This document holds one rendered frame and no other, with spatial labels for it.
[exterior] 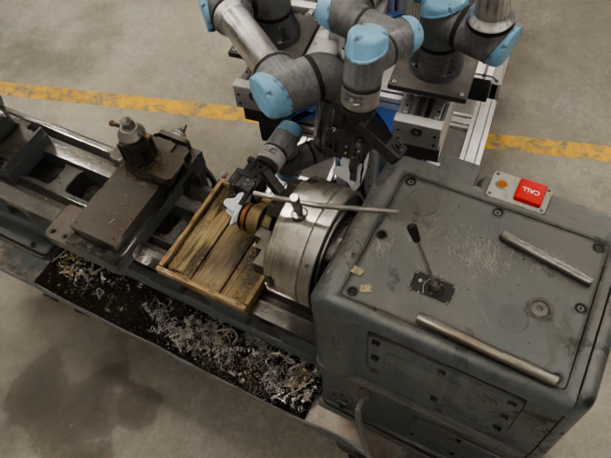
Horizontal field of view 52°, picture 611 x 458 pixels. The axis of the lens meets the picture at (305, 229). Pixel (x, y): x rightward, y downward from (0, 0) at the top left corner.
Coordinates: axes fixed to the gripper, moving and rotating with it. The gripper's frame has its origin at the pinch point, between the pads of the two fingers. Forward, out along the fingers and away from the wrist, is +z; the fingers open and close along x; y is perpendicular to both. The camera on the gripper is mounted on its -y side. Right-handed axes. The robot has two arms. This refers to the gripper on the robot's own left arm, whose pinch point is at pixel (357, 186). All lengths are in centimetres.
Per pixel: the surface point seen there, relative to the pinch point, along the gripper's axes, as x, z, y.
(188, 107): -132, 103, 148
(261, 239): 3.6, 24.3, 22.1
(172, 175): -10, 29, 60
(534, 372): 20, 11, -46
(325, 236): 5.9, 12.4, 4.0
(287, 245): 9.7, 15.9, 11.5
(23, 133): -11, 38, 122
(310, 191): -3.2, 9.3, 12.7
